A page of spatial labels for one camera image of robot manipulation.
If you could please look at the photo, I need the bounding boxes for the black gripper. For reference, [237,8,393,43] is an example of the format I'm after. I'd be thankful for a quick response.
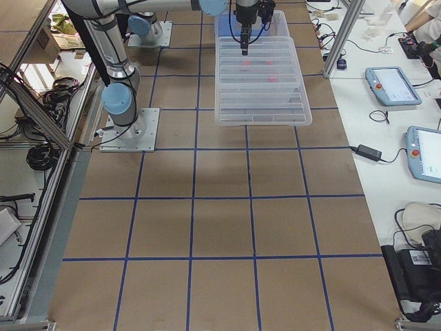
[236,0,258,56]

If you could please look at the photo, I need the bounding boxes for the clear ribbed box lid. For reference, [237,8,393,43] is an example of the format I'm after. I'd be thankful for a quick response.
[214,36,312,126]

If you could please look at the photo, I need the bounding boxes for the clear plastic storage box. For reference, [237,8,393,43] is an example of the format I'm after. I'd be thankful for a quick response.
[214,10,290,39]

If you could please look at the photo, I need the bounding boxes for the cardboard box on shelf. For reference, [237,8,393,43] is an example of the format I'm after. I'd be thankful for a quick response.
[37,24,85,50]

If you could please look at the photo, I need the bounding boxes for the far blue teach pendant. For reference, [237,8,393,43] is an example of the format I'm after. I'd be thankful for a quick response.
[365,66,422,106]

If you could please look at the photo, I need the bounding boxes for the blue teach pendant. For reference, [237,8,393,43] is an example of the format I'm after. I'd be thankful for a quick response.
[405,126,440,183]
[365,66,422,106]

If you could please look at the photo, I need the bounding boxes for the black power adapter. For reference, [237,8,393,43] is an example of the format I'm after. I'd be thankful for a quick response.
[349,144,382,162]

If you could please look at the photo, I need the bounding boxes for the near blue teach pendant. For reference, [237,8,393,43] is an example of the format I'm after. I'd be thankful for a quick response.
[405,126,440,183]

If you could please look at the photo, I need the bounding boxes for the beige cap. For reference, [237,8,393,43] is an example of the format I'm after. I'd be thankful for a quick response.
[402,203,440,244]

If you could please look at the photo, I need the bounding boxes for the black laptop bag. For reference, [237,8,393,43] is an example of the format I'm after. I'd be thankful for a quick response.
[381,245,440,323]

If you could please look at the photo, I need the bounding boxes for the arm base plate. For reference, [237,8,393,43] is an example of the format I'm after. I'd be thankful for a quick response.
[127,21,172,48]
[99,108,160,152]

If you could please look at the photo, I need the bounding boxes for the aluminium frame post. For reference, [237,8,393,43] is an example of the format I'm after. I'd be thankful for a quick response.
[322,0,365,79]

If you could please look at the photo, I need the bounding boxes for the black coiled cable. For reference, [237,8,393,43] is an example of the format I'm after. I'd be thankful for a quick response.
[26,142,56,172]

